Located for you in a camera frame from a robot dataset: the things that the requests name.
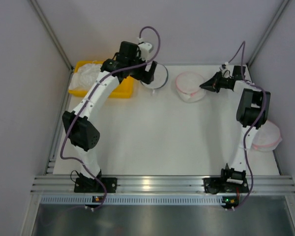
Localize pink-trimmed mesh laundry bag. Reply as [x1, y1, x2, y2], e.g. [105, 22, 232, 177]
[174, 71, 206, 103]

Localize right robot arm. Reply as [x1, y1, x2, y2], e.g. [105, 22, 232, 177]
[200, 64, 270, 185]

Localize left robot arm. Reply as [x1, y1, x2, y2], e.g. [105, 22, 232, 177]
[62, 40, 157, 180]

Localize blue-trimmed mesh laundry bag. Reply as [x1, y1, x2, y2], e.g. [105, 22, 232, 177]
[140, 64, 169, 94]

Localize pink-trimmed laundry bag at right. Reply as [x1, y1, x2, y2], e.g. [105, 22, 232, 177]
[252, 120, 282, 152]

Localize white bras in bin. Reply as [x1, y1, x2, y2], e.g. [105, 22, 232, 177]
[69, 61, 102, 90]

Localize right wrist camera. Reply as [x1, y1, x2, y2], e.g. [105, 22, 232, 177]
[219, 62, 230, 78]

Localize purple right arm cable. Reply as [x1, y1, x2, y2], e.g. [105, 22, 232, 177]
[223, 41, 267, 211]

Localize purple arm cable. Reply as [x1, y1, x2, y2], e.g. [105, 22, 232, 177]
[60, 26, 162, 211]
[223, 41, 267, 211]

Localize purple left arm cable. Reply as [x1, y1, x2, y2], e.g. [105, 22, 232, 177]
[60, 26, 162, 211]

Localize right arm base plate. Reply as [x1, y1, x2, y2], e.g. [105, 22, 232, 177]
[203, 177, 249, 195]

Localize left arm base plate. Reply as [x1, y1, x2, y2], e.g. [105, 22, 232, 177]
[74, 176, 118, 193]

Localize aluminium frame rail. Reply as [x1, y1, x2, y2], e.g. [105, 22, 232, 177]
[30, 175, 295, 196]

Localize slotted cable duct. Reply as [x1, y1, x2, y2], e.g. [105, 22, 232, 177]
[40, 195, 239, 205]

